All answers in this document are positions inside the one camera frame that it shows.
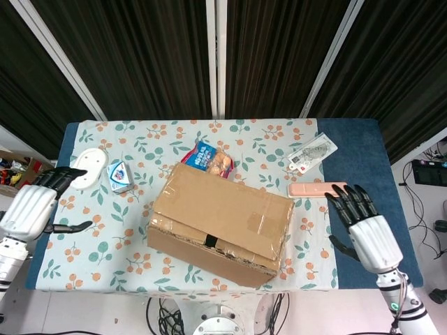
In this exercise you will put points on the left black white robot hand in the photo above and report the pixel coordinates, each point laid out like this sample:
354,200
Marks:
26,213

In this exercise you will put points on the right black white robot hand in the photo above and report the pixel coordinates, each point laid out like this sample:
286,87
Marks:
375,240

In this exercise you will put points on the brown cardboard shipping box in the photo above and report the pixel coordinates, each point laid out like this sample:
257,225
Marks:
209,209

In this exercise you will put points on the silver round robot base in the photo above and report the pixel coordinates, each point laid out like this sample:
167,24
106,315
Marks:
218,321

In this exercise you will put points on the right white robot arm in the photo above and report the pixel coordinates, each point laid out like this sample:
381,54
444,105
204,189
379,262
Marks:
405,303

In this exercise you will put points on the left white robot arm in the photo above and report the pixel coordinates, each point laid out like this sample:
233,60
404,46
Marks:
10,258

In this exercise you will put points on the open cardboard box with clutter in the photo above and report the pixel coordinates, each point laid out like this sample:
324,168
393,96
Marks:
15,171

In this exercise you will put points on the small white-blue milk carton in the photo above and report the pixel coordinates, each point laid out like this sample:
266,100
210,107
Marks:
120,178

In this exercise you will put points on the white oval soap dish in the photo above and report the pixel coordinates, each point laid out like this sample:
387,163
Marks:
92,164

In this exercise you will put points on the pink rectangular case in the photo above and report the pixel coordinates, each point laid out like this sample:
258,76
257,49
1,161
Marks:
307,190

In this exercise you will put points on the black flat device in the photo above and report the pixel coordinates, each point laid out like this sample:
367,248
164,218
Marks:
427,172

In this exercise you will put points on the floral patterned tablecloth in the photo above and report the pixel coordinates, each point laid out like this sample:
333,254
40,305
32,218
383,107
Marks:
104,251

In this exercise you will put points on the clear plastic blister pack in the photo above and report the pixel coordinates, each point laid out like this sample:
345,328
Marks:
311,151

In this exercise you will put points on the dark pleated curtain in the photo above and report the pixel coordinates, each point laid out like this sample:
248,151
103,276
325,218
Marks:
139,56
401,70
24,97
276,52

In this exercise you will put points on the blue cookie snack bag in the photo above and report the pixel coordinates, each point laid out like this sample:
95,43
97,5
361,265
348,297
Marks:
204,155

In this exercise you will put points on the slanted white frame post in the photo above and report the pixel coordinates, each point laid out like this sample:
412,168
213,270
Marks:
331,59
59,59

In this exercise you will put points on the upright white frame post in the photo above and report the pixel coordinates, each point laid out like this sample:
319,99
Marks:
216,59

